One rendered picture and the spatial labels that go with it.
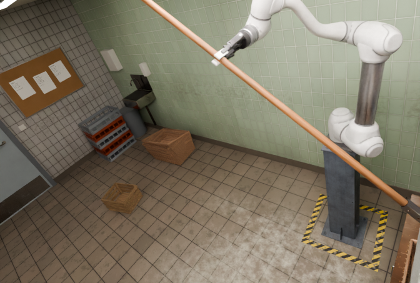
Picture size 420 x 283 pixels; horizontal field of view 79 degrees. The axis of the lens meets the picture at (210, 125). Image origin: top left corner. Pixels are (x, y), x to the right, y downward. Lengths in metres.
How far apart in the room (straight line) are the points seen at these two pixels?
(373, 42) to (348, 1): 0.78
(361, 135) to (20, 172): 4.63
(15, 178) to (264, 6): 4.51
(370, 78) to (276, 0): 0.64
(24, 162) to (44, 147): 0.35
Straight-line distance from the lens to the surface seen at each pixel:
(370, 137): 1.71
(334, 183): 2.21
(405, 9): 2.14
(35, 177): 5.09
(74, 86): 4.99
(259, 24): 1.31
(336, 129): 1.84
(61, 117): 4.99
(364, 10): 2.18
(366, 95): 1.60
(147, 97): 4.27
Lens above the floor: 2.30
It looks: 31 degrees down
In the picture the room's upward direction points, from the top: 20 degrees counter-clockwise
